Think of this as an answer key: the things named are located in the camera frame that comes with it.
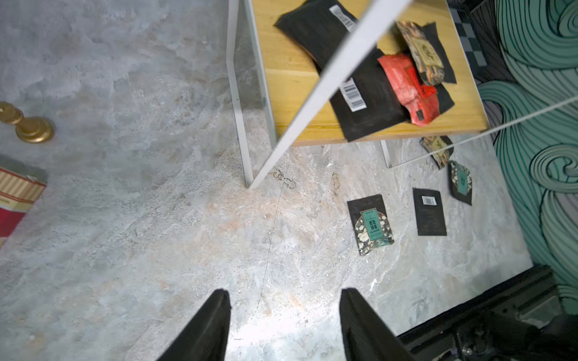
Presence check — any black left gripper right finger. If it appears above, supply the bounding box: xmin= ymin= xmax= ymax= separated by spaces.
xmin=340 ymin=288 xmax=414 ymax=361

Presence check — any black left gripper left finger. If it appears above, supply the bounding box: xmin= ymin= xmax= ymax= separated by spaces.
xmin=158 ymin=289 xmax=231 ymax=360

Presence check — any jasmine tea bag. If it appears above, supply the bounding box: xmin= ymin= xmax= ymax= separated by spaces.
xmin=448 ymin=160 xmax=473 ymax=205
xmin=347 ymin=194 xmax=394 ymax=257

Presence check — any black tea bag with barcode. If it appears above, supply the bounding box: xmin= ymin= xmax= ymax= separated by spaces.
xmin=412 ymin=188 xmax=447 ymax=236

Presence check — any oolong tea bag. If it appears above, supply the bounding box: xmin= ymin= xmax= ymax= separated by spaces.
xmin=420 ymin=135 xmax=454 ymax=169

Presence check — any black tea bag lower front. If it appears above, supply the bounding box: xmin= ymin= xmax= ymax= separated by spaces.
xmin=331 ymin=48 xmax=455 ymax=142

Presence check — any red tea bag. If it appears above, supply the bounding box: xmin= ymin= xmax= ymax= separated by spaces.
xmin=378 ymin=53 xmax=440 ymax=126

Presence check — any white wooden two-tier shelf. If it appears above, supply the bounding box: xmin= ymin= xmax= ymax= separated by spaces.
xmin=225 ymin=0 xmax=578 ymax=190

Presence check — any oolong tea bag lower shelf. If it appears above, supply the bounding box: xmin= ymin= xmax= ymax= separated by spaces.
xmin=396 ymin=20 xmax=457 ymax=87

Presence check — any black tea bag lower left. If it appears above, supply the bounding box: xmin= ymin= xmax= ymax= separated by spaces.
xmin=275 ymin=0 xmax=358 ymax=72

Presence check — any red striped box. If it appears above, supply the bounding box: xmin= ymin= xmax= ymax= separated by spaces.
xmin=1 ymin=168 xmax=47 ymax=246

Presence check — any brass chess pawn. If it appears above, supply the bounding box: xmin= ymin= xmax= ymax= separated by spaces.
xmin=1 ymin=102 xmax=54 ymax=144

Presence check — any checkered board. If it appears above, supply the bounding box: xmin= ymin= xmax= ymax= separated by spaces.
xmin=449 ymin=5 xmax=488 ymax=72

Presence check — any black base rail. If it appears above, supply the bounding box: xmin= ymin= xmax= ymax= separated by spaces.
xmin=398 ymin=266 xmax=577 ymax=360

